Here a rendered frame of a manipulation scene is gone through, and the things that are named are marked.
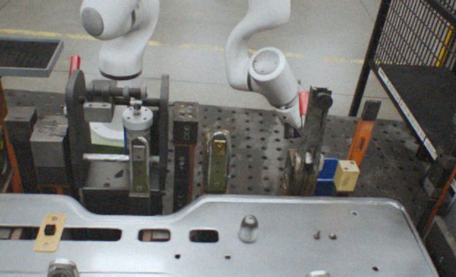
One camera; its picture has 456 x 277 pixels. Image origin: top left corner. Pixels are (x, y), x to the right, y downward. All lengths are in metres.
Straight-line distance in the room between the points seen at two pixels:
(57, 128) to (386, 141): 1.15
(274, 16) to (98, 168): 0.49
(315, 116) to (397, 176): 0.73
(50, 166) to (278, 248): 0.46
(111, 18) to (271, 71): 0.40
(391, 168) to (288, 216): 0.76
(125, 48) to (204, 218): 0.59
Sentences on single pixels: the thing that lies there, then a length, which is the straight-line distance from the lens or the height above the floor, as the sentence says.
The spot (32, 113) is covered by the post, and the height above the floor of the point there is 1.10.
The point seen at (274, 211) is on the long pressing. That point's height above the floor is 1.00.
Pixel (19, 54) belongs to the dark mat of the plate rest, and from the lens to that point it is 1.06.
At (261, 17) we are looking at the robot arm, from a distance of 0.99.
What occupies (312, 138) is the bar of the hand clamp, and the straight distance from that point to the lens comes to 0.90.
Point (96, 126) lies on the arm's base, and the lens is 1.42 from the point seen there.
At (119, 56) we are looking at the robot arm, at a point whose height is 1.05.
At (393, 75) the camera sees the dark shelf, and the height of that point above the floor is 1.03.
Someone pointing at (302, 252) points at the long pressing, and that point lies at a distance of 0.84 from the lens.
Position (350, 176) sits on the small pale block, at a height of 1.05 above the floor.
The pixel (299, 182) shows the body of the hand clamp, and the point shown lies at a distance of 0.95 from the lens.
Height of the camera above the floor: 1.63
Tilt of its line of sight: 37 degrees down
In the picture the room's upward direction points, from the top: 6 degrees clockwise
